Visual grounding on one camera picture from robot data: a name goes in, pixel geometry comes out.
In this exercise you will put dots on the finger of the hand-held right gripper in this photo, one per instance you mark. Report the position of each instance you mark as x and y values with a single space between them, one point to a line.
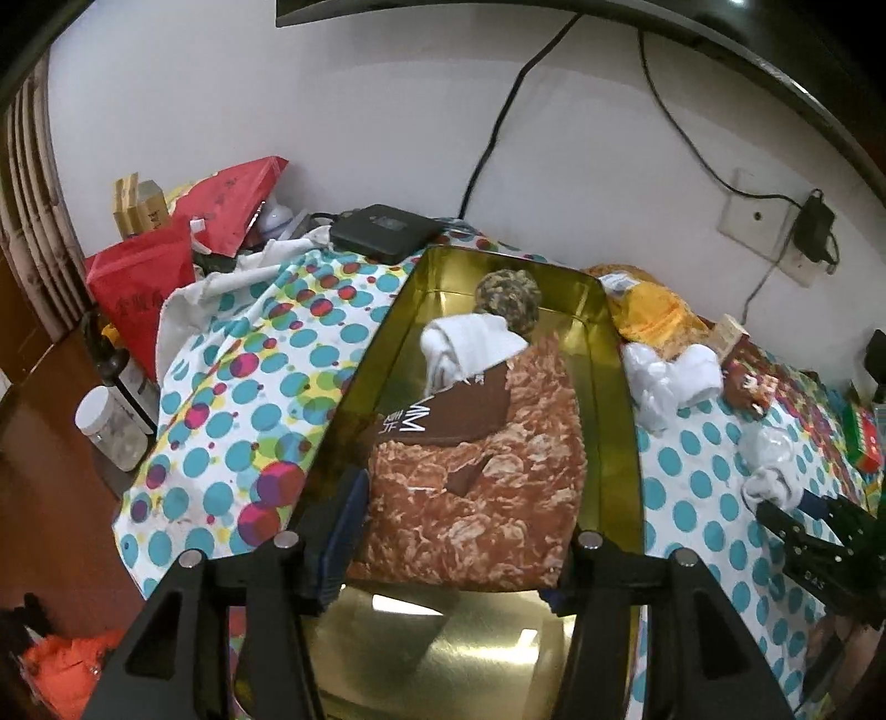
855 519
789 529

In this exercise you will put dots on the dark glass bottle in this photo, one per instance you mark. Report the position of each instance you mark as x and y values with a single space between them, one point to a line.
131 381

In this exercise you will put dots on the black router box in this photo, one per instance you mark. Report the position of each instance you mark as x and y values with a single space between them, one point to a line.
384 228

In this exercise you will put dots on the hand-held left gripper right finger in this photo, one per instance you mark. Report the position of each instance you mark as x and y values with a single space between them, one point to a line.
588 574

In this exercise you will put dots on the small brown box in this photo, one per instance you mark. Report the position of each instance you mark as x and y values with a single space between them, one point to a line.
727 336

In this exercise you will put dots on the white plastic bottle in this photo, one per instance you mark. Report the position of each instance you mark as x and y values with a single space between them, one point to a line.
275 218

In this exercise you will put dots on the large red bag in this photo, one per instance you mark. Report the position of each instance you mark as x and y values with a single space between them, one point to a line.
228 201

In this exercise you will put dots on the green box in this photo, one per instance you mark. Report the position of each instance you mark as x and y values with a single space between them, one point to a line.
862 436

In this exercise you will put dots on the white sock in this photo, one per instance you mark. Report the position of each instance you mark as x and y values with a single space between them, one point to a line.
772 491

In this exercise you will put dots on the white lidded clear jar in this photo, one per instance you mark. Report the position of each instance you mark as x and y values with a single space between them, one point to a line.
111 429

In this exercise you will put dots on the polka dot cloth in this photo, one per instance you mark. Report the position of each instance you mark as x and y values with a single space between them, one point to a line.
228 388

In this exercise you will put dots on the clear plastic bag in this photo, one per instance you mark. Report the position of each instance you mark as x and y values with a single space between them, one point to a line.
768 446

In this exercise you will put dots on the white rolled towel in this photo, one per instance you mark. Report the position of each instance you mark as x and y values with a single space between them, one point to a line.
464 339

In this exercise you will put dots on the brown packet with white print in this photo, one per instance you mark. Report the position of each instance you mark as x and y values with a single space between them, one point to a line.
450 408

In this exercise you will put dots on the white plastic bag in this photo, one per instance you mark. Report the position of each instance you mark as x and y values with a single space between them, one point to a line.
650 388

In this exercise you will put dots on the yellow cardboard box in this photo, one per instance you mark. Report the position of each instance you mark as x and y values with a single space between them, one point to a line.
153 208
124 208

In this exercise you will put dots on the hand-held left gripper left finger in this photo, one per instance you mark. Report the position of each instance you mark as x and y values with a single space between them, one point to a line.
346 526

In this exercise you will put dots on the meat print snack packet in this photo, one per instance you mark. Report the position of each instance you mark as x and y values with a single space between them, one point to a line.
484 526

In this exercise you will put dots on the yellow snack packet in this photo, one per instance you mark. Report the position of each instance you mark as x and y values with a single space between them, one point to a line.
657 311

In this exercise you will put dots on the orange cloth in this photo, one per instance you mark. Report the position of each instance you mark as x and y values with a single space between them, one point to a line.
69 671

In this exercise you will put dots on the gold metal tin box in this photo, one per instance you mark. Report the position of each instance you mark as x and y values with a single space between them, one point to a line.
609 415

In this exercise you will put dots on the white wall socket plate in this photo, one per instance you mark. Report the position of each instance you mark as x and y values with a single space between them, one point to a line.
754 214

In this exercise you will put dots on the black power adapter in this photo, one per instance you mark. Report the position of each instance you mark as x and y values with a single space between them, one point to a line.
813 225

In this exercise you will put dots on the small red bag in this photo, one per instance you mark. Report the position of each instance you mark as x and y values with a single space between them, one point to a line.
138 284

